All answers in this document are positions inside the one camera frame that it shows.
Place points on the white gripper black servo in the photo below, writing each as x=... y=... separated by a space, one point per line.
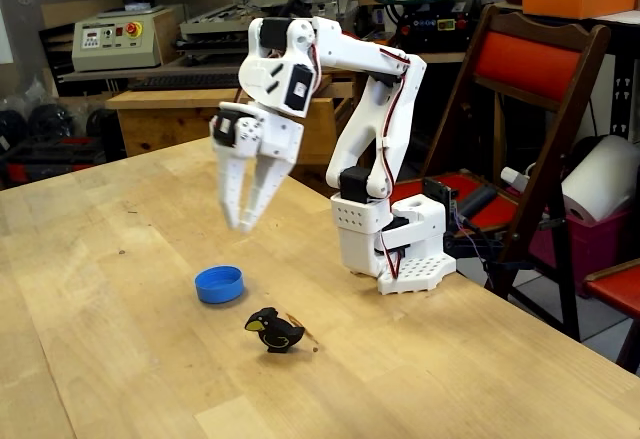
x=276 y=140

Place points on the black wooden bird toy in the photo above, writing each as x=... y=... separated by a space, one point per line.
x=277 y=334

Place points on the white robot arm with base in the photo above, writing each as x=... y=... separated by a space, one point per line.
x=370 y=59

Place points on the blue round shallow box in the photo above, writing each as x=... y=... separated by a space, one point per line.
x=220 y=295

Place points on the beige control box red button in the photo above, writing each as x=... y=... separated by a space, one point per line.
x=100 y=56

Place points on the black keyboard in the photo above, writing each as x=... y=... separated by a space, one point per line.
x=195 y=80

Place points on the wooden cabinet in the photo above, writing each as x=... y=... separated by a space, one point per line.
x=140 y=129

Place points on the black filament spool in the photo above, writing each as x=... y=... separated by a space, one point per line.
x=100 y=121
x=11 y=126
x=50 y=121

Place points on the orange small book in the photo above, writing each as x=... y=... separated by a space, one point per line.
x=385 y=38

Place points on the black controller board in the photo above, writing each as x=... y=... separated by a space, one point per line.
x=440 y=191

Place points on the red black crate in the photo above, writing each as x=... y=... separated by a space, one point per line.
x=50 y=159

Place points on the wooden workbench plank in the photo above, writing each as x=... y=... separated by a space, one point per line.
x=440 y=57

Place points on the black scroll saw machine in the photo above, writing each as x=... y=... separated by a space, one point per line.
x=430 y=24

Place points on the black cylinder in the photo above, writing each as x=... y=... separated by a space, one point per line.
x=477 y=200

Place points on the black table clamp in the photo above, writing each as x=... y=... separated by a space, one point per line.
x=465 y=246

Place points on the wooden folding chair red cushions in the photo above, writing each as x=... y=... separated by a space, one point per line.
x=525 y=61

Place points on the white paper towel roll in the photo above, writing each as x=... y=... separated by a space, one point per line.
x=600 y=179

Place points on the magenta plastic bin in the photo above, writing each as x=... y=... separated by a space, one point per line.
x=595 y=249

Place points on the white panel with hooks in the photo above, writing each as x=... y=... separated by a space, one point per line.
x=620 y=109

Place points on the red seat wooden chair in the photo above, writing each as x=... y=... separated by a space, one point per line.
x=617 y=286

